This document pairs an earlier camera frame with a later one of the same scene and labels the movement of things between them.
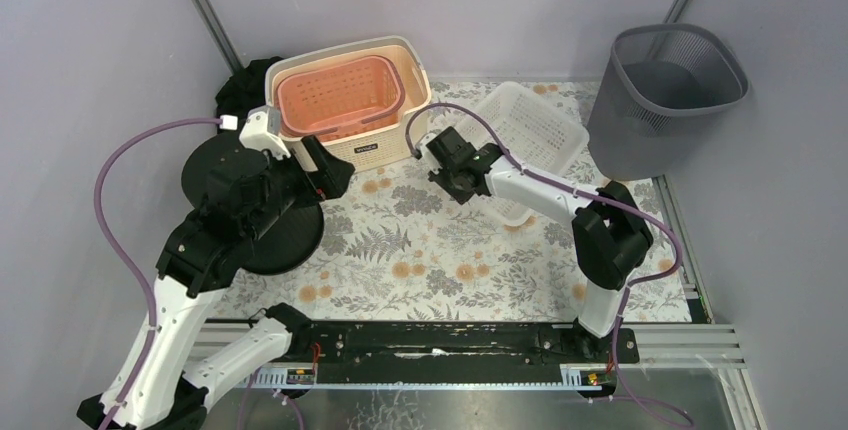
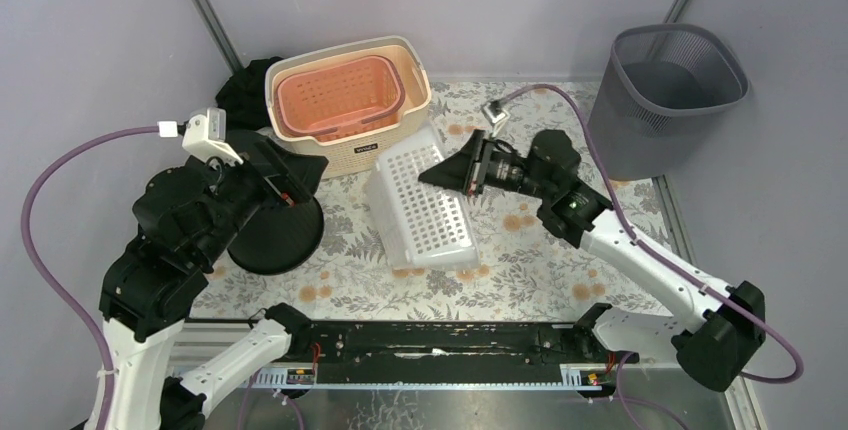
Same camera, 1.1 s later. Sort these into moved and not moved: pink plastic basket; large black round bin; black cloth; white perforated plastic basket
Moved: white perforated plastic basket
Not moved: large black round bin; pink plastic basket; black cloth
